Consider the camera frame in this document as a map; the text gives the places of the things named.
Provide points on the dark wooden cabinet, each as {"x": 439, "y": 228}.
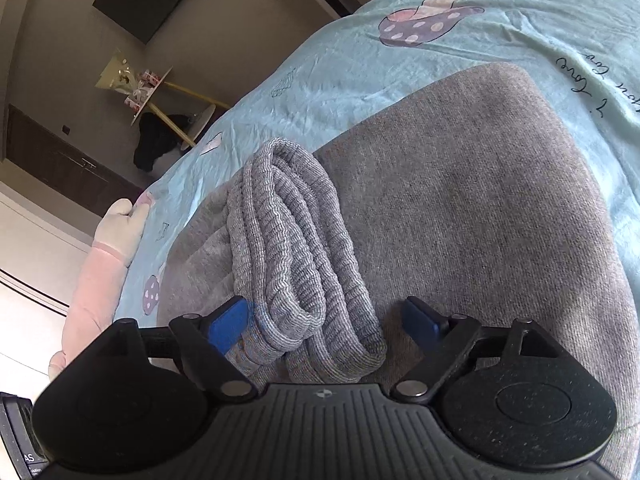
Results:
{"x": 60, "y": 160}

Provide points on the black cloth bundle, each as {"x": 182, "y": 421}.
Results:
{"x": 157, "y": 142}

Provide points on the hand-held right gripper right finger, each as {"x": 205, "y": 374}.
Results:
{"x": 421, "y": 321}

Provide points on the light blue printed bed blanket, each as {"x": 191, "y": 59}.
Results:
{"x": 450, "y": 25}

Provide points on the grey pants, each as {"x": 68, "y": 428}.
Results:
{"x": 450, "y": 200}

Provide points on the wrapped flower bouquet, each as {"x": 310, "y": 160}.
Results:
{"x": 120, "y": 76}

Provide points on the round side table yellow legs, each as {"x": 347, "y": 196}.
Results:
{"x": 170, "y": 105}

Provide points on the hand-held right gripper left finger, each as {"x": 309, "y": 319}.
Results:
{"x": 227, "y": 325}

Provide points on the pink plush toy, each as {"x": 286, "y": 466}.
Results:
{"x": 102, "y": 270}

